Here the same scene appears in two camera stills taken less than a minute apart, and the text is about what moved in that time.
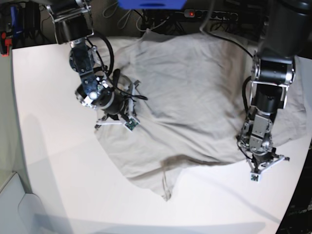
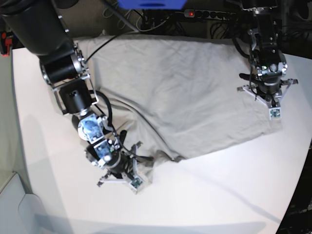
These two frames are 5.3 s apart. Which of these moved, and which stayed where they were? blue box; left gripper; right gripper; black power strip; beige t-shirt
Moved: left gripper; beige t-shirt; right gripper
Stayed: black power strip; blue box
